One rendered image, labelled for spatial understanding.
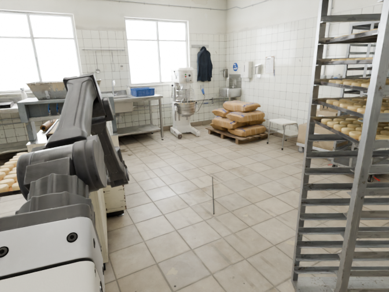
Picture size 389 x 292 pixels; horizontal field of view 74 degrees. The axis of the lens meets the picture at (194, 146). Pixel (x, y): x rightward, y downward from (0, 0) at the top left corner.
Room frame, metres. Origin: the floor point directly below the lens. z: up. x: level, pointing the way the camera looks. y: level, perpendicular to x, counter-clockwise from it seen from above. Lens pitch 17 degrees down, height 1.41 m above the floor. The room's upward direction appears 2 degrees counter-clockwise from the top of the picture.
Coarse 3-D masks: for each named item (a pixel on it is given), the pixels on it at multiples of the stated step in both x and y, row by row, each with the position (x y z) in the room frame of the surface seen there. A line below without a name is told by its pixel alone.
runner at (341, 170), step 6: (306, 168) 1.25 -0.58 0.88; (312, 168) 1.25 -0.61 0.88; (318, 168) 1.25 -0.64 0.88; (324, 168) 1.25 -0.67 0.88; (330, 168) 1.25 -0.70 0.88; (336, 168) 1.24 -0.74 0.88; (342, 168) 1.24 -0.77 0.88; (348, 168) 1.24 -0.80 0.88; (354, 168) 1.24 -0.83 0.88; (306, 174) 1.22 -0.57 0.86; (312, 174) 1.22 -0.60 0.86; (318, 174) 1.22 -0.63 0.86; (324, 174) 1.22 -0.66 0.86; (330, 174) 1.22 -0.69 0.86; (336, 174) 1.22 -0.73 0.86
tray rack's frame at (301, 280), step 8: (304, 280) 1.25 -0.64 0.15; (312, 280) 1.25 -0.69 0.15; (320, 280) 1.25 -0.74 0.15; (328, 280) 1.25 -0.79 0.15; (336, 280) 1.24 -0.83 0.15; (352, 280) 1.24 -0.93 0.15; (360, 280) 1.24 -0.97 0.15; (368, 280) 1.24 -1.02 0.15; (376, 280) 1.24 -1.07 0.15; (384, 280) 1.23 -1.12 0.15; (296, 288) 1.20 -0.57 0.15; (304, 288) 1.20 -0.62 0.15; (312, 288) 1.19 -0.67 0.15; (320, 288) 1.19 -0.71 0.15; (328, 288) 1.19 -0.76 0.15
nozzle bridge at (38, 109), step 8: (104, 96) 2.27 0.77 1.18; (112, 96) 2.25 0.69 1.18; (24, 104) 2.03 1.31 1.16; (32, 104) 2.12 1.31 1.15; (40, 104) 2.14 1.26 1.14; (48, 104) 2.16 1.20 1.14; (56, 104) 2.18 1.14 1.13; (112, 104) 2.24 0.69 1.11; (24, 112) 2.03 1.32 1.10; (32, 112) 2.12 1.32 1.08; (40, 112) 2.13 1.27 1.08; (48, 112) 2.15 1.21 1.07; (56, 112) 2.17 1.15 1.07; (24, 120) 2.02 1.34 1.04; (32, 120) 2.07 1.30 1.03; (40, 120) 2.09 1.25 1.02; (32, 128) 2.15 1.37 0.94; (112, 128) 2.33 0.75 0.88; (32, 136) 2.12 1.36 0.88
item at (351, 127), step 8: (328, 120) 1.18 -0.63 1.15; (336, 120) 1.18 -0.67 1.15; (344, 120) 1.18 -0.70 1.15; (352, 120) 1.17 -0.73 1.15; (336, 128) 1.06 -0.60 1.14; (344, 128) 1.02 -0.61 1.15; (352, 128) 1.02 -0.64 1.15; (360, 128) 1.01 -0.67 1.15; (384, 128) 1.01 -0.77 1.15; (352, 136) 0.94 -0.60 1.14; (360, 136) 0.89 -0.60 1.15; (376, 136) 0.89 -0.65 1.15; (384, 136) 0.88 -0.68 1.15
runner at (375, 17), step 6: (324, 18) 1.25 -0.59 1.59; (330, 18) 1.25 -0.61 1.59; (336, 18) 1.25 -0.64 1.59; (342, 18) 1.25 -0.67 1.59; (348, 18) 1.25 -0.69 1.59; (354, 18) 1.24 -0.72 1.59; (360, 18) 1.24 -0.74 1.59; (366, 18) 1.24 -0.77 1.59; (372, 18) 1.24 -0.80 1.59; (378, 18) 1.24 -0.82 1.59
